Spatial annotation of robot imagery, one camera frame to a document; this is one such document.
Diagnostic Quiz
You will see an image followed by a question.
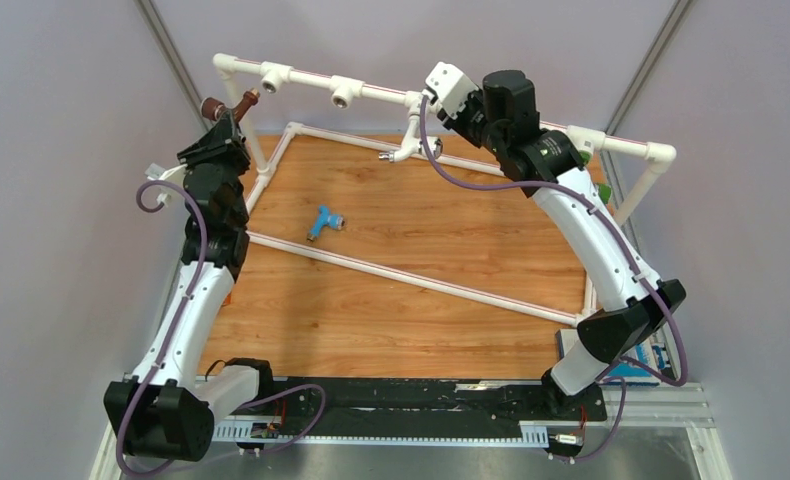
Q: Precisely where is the white PVC pipe frame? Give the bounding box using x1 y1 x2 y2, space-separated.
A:
213 53 677 326

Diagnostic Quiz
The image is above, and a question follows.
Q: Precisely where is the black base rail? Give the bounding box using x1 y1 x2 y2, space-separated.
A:
245 377 607 439

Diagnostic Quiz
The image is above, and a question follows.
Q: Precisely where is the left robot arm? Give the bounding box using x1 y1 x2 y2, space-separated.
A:
103 107 277 462

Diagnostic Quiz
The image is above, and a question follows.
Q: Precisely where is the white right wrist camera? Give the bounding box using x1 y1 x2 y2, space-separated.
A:
423 62 479 118

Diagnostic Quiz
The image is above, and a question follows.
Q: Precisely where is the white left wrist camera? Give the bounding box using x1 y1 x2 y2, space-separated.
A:
145 163 186 208

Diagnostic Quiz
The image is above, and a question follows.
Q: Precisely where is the blue white box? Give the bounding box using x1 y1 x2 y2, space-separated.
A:
555 328 674 386

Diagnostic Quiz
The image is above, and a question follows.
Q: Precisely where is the brown water faucet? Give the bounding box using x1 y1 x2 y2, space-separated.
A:
200 88 261 123

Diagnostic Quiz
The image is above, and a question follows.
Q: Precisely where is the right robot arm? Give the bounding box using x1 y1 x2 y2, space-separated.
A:
420 62 686 419

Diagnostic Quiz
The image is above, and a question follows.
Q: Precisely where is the white water faucet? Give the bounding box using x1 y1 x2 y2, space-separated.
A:
378 106 443 163

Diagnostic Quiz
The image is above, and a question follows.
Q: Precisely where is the blue water faucet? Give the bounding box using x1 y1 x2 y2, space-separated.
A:
306 205 346 242

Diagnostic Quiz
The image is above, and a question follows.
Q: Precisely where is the green water faucet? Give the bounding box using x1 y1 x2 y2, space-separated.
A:
580 151 613 205

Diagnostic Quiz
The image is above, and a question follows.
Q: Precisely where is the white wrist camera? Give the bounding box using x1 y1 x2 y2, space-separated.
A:
423 62 479 118
145 163 186 208

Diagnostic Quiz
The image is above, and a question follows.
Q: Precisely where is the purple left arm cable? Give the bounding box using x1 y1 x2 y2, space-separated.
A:
115 180 327 478

